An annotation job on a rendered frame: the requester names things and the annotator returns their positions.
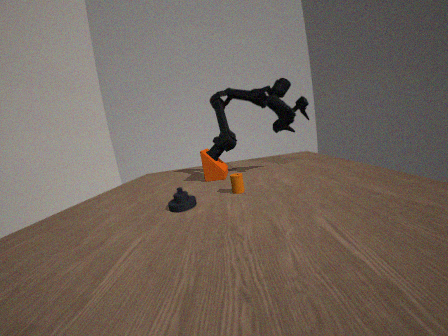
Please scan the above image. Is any orange knob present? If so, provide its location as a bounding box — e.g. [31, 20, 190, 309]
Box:
[230, 173, 245, 194]

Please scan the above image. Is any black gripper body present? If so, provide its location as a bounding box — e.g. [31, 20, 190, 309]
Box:
[273, 97, 309, 133]

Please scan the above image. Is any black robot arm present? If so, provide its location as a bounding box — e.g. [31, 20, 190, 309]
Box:
[206, 78, 296, 161]

